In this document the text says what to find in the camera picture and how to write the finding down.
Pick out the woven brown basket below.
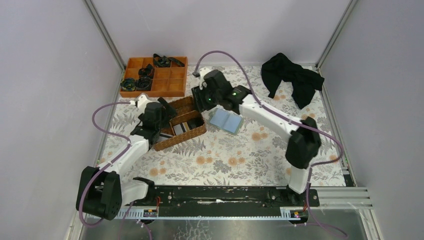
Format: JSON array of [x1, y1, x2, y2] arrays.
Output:
[[153, 96, 206, 151]]

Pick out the black cloth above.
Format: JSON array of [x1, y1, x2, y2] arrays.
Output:
[[261, 52, 325, 109]]

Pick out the black strap top tray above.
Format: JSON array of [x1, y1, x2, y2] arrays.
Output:
[[152, 53, 186, 69]]

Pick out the green card holder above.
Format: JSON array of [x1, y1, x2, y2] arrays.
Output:
[[208, 108, 243, 135]]

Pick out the black strap coil left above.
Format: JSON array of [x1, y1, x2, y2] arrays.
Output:
[[120, 78, 138, 92]]

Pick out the floral table mat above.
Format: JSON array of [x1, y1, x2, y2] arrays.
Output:
[[97, 66, 346, 187]]

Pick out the black strap coil middle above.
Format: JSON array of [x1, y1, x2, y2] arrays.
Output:
[[138, 64, 156, 79]]

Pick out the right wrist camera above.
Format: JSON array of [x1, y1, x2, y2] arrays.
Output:
[[198, 67, 212, 90]]

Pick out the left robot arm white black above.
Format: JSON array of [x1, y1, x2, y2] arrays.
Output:
[[75, 93, 177, 227]]

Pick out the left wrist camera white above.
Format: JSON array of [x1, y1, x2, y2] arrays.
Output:
[[134, 93, 153, 113]]

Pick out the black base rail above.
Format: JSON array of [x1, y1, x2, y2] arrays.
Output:
[[133, 185, 320, 211]]

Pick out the orange divided tray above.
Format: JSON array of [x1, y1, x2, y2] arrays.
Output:
[[120, 54, 188, 98]]

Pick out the white slotted cable duct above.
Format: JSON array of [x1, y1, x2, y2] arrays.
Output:
[[86, 206, 307, 221]]

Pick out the black strap coil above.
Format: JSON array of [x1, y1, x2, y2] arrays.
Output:
[[136, 76, 154, 92], [120, 78, 138, 92], [138, 64, 156, 79]]

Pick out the black strap coil lower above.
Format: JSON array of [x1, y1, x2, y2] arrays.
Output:
[[136, 76, 154, 92]]

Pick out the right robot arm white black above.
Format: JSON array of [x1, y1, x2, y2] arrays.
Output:
[[191, 67, 322, 194]]

